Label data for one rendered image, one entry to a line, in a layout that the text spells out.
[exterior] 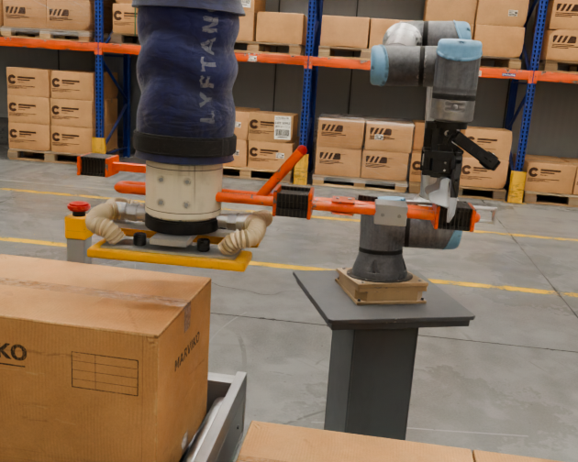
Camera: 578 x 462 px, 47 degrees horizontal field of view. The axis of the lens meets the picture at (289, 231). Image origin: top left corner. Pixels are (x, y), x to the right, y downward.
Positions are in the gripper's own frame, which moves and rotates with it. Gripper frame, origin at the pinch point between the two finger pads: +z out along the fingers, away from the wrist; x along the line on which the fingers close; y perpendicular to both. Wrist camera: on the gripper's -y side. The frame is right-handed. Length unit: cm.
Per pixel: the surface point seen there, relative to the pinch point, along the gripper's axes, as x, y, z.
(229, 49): 3, 50, -32
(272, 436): -11, 37, 66
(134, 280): -10, 74, 26
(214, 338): -192, 92, 121
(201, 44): 9, 54, -32
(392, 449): -12, 5, 66
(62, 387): 21, 79, 41
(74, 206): -47, 107, 18
